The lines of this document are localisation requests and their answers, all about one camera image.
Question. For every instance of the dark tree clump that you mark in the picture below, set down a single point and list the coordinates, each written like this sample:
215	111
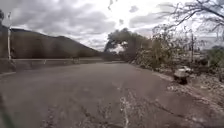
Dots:
125	43

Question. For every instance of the grey asphalt road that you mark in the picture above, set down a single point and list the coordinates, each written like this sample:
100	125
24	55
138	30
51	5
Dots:
86	96

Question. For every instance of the wooded hillside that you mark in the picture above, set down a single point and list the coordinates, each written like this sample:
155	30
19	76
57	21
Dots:
46	45

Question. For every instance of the row of bare trees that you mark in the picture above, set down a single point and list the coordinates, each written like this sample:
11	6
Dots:
180	46

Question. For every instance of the pale block on dark base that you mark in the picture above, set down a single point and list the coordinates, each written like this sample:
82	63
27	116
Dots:
181	75

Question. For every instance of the dirt roadside verge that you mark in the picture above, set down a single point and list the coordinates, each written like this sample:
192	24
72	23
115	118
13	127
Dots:
200	85

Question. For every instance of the pale pole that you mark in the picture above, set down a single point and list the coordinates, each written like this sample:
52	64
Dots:
9	38

